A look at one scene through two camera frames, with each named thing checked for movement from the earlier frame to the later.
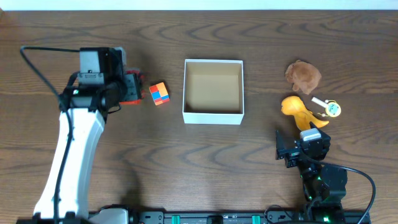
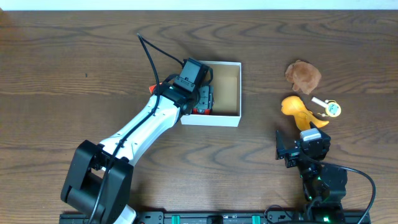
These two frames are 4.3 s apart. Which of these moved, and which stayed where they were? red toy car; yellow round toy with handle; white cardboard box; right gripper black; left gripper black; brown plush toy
Moved: left gripper black; red toy car
Stayed: brown plush toy; white cardboard box; right gripper black; yellow round toy with handle
